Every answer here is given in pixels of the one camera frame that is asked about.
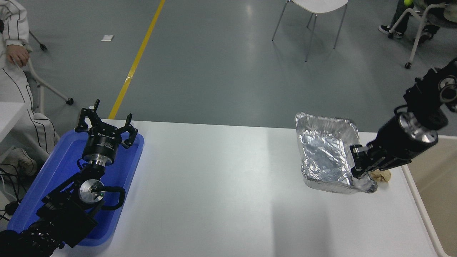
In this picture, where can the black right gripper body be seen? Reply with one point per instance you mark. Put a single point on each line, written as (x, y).
(396, 146)

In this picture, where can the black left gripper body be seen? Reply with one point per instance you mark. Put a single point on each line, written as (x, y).
(101, 144)

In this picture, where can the silver foil tray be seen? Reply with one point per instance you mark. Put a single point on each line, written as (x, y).
(325, 153)

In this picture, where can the person's hand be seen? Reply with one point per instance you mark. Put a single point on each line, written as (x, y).
(17, 56)

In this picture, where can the crumpled tan paper ball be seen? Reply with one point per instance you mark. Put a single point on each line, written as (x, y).
(383, 175)

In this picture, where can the blue plastic tray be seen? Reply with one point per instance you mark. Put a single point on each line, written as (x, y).
(60, 167)

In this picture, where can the large pale bin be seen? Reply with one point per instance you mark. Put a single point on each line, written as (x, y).
(435, 185)

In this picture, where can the yellow floor tape line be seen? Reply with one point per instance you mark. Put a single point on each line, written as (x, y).
(135, 64)

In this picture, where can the small white side table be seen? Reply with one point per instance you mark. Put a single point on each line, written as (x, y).
(9, 116)

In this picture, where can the person in white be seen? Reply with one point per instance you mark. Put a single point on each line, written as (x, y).
(14, 89)

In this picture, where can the person with black shoes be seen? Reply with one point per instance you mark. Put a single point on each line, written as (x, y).
(398, 21)

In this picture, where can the white chair with metal legs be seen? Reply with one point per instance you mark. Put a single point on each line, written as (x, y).
(317, 4)

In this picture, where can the wheeled chair with white frame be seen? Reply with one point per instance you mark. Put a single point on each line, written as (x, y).
(50, 90)

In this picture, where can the white tube frame chair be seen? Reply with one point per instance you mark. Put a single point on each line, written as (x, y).
(421, 21)

